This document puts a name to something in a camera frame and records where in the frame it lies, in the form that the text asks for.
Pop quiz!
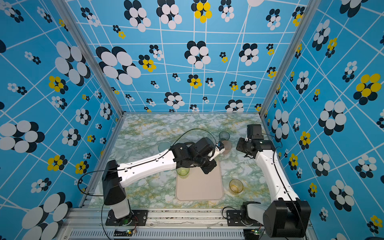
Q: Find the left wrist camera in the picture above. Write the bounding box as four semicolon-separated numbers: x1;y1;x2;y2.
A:
214;141;225;155

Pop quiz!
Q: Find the pink rectangular plastic tray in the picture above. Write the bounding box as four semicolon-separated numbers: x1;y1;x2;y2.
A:
176;161;224;202

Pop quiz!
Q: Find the aluminium front rail frame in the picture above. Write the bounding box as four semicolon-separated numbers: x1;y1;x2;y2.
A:
55;207;319;240

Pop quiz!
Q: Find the dark grey tumbler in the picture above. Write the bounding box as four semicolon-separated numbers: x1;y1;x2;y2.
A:
219;131;231;142

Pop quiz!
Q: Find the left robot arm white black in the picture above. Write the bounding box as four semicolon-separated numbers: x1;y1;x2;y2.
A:
102;138;225;226

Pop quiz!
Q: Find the teal textured cup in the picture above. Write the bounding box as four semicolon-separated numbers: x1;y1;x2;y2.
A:
158;142;171;153

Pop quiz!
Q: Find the green smooth glass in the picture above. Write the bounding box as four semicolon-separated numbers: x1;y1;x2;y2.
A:
177;168;190;179

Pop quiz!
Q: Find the amber yellow glass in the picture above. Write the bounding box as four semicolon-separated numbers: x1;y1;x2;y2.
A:
229;179;244;194

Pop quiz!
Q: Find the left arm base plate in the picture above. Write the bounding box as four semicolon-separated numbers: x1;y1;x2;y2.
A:
105;210;149;227

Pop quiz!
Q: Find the pink textured cup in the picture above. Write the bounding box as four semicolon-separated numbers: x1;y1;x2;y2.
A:
222;141;233;155

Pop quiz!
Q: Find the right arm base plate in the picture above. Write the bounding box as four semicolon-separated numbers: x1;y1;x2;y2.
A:
224;209;263;228

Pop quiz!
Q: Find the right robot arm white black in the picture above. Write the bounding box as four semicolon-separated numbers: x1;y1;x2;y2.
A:
236;124;311;238

